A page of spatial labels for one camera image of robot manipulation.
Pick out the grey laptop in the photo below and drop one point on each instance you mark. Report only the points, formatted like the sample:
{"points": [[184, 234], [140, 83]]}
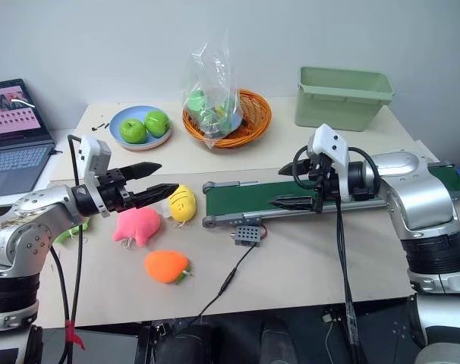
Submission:
{"points": [[13, 151]]}

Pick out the yellow plush toy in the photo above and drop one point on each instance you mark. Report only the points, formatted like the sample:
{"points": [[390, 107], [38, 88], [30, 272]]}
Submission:
{"points": [[182, 203]]}

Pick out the clear plastic bag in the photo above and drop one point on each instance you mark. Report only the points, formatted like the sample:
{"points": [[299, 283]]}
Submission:
{"points": [[211, 76]]}

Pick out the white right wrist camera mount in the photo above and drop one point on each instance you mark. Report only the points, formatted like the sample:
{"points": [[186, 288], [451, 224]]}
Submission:
{"points": [[330, 142]]}

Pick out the green plastic bin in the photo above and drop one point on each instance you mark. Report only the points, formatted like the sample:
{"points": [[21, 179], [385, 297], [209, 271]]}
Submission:
{"points": [[340, 102]]}

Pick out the orange wicker basket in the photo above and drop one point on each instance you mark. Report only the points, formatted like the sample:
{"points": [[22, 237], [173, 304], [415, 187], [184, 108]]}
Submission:
{"points": [[258, 113]]}

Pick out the red tape strip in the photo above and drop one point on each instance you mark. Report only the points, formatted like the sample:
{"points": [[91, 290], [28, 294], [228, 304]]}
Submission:
{"points": [[73, 333]]}

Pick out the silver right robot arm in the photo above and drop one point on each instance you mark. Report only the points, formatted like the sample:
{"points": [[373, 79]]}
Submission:
{"points": [[416, 189]]}

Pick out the grey control box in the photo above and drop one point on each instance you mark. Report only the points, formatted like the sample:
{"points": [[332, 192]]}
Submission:
{"points": [[247, 236]]}

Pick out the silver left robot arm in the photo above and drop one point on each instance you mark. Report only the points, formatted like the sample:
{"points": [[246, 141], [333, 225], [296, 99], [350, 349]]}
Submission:
{"points": [[44, 201]]}

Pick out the dark rounded shape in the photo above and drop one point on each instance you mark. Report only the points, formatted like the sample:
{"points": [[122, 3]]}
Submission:
{"points": [[188, 343], [275, 341]]}

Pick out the green plush toy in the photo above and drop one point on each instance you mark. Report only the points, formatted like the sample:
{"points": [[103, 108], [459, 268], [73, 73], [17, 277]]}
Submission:
{"points": [[84, 226]]}

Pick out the orange plush toy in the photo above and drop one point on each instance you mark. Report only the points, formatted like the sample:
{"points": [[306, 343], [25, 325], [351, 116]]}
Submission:
{"points": [[165, 267]]}

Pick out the green conveyor belt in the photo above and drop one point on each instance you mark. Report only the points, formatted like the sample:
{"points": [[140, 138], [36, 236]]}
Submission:
{"points": [[252, 197]]}

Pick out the blue plate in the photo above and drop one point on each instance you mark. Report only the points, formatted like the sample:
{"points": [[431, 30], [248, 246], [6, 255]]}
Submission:
{"points": [[118, 119]]}

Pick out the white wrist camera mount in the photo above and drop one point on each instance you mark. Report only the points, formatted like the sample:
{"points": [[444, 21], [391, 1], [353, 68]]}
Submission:
{"points": [[330, 142], [93, 153]]}

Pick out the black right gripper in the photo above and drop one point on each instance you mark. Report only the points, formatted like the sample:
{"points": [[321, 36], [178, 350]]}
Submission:
{"points": [[325, 182]]}

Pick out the green apple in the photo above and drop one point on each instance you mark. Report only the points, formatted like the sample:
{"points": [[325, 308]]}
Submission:
{"points": [[133, 130], [157, 123]]}

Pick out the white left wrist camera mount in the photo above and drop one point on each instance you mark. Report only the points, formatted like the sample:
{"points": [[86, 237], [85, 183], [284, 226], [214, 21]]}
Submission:
{"points": [[93, 153]]}

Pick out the pink plush toy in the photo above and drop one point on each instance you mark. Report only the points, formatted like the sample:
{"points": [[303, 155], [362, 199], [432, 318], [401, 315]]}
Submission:
{"points": [[137, 227]]}

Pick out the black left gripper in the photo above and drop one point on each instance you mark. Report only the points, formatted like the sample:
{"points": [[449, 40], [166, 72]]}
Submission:
{"points": [[114, 189]]}

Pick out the green toy in bag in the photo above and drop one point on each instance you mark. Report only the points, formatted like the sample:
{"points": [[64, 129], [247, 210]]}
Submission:
{"points": [[197, 100]]}

